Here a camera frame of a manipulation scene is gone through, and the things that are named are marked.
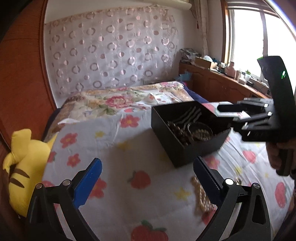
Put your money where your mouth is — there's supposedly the brown wooden bead bracelet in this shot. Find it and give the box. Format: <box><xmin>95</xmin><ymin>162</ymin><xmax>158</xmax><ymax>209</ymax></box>
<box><xmin>166</xmin><ymin>121</ymin><xmax>193</xmax><ymax>147</ymax></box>

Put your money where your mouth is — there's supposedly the wooden side cabinet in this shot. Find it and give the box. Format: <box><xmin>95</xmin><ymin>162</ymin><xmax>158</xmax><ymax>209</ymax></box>
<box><xmin>179</xmin><ymin>62</ymin><xmax>267</xmax><ymax>103</ymax></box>

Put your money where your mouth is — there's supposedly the small white pearl necklace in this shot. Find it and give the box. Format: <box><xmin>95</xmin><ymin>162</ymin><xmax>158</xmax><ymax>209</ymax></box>
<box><xmin>190</xmin><ymin>176</ymin><xmax>218</xmax><ymax>216</ymax></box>

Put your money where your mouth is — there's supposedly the blue cloth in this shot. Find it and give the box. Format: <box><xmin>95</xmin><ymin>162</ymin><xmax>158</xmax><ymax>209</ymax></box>
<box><xmin>179</xmin><ymin>71</ymin><xmax>192</xmax><ymax>82</ymax></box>

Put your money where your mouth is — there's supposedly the floral quilt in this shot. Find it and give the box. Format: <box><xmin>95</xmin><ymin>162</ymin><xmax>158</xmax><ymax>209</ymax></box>
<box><xmin>43</xmin><ymin>81</ymin><xmax>193</xmax><ymax>142</ymax></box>

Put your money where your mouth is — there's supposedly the window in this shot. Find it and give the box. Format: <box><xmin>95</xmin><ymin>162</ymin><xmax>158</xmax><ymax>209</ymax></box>
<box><xmin>221</xmin><ymin>1</ymin><xmax>295</xmax><ymax>88</ymax></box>

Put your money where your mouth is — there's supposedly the pink circle pattern curtain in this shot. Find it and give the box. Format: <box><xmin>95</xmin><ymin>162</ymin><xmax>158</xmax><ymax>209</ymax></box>
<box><xmin>45</xmin><ymin>6</ymin><xmax>178</xmax><ymax>98</ymax></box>

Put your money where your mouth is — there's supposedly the strawberry flower print bedsheet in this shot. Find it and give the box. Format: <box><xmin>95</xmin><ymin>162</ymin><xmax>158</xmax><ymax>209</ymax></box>
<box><xmin>42</xmin><ymin>109</ymin><xmax>294</xmax><ymax>240</ymax></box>

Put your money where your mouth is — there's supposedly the ornate metal bangle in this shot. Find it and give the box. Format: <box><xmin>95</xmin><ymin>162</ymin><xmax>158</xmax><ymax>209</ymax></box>
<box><xmin>187</xmin><ymin>123</ymin><xmax>213</xmax><ymax>141</ymax></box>

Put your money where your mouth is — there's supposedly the yellow plush toy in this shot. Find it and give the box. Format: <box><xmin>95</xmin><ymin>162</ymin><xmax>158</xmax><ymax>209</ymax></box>
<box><xmin>3</xmin><ymin>128</ymin><xmax>57</xmax><ymax>217</ymax></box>

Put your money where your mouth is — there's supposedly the person's right hand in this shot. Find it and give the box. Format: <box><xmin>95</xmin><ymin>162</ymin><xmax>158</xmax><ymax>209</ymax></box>
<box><xmin>266</xmin><ymin>138</ymin><xmax>296</xmax><ymax>180</ymax></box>

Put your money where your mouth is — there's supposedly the cardboard box on cabinet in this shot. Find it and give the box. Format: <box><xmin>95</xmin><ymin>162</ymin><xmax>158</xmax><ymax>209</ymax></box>
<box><xmin>195</xmin><ymin>57</ymin><xmax>217</xmax><ymax>69</ymax></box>

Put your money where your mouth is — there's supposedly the black square jewelry box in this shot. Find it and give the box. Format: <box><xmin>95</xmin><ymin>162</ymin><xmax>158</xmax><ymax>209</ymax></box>
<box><xmin>151</xmin><ymin>101</ymin><xmax>231</xmax><ymax>168</ymax></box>

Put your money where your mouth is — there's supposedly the wooden headboard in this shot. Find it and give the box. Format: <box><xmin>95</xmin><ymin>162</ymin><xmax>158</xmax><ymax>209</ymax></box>
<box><xmin>0</xmin><ymin>0</ymin><xmax>57</xmax><ymax>241</ymax></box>

